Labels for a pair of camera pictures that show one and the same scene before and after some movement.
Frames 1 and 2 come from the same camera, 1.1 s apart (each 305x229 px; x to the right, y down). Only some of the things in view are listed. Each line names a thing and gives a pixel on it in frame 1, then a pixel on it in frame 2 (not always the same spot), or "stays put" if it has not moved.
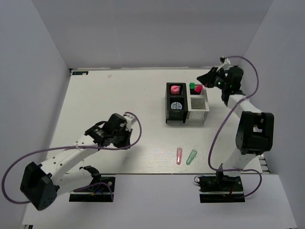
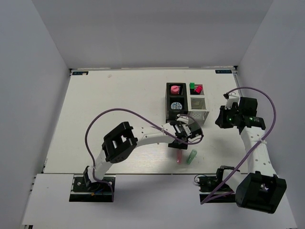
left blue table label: [80, 73] stays put
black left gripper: [127, 141] → [184, 146]
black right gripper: [207, 78] → [220, 120]
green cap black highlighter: [192, 85] stays put
